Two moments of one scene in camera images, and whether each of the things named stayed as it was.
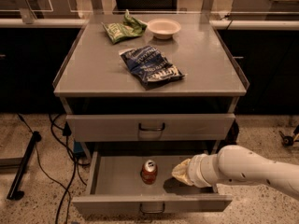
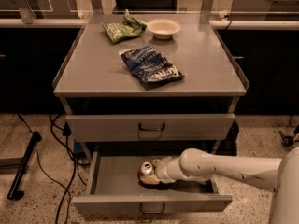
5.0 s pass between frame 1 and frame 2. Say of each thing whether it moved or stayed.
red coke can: stayed
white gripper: moved
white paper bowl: stayed
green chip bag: stayed
